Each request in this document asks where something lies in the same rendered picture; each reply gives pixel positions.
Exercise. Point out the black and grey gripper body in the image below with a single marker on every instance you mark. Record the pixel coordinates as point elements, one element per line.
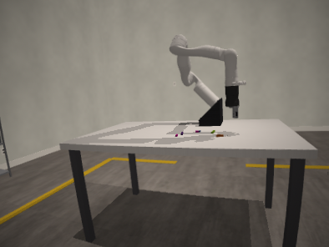
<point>231,92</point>

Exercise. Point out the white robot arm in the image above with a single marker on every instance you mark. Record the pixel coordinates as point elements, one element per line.
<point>179,47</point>

